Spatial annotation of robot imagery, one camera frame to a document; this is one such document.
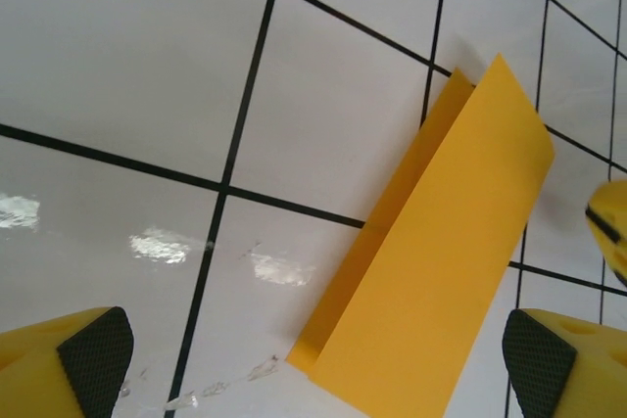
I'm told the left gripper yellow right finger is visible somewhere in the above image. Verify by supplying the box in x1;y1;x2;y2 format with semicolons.
503;308;627;418

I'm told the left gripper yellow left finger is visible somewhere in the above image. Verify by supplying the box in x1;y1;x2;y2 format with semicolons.
0;306;134;418

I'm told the yellow square paper sheet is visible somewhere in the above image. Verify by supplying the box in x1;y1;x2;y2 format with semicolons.
286;52;556;418

